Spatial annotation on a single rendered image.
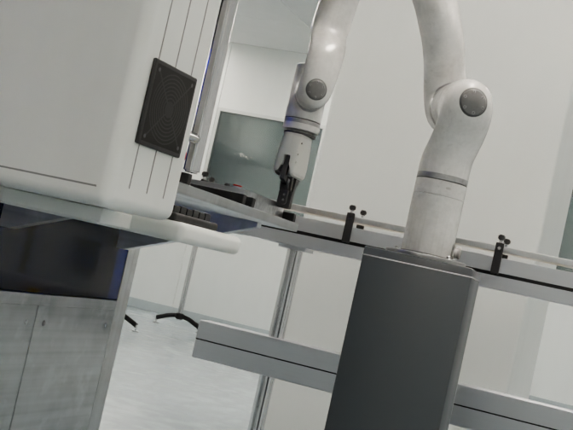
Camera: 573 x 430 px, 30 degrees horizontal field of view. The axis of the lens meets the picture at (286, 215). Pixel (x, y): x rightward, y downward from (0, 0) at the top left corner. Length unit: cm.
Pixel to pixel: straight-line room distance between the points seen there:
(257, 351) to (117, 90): 203
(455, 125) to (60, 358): 104
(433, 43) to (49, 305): 106
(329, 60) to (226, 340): 127
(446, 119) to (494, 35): 150
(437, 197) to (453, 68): 32
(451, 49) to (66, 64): 127
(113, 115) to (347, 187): 257
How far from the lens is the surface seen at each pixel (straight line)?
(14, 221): 215
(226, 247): 170
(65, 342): 250
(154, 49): 143
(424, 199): 248
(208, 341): 341
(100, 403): 273
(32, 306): 234
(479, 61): 391
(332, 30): 246
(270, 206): 243
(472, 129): 246
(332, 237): 327
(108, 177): 139
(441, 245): 247
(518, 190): 380
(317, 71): 237
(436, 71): 257
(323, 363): 328
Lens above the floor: 78
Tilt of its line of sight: 3 degrees up
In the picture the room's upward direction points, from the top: 13 degrees clockwise
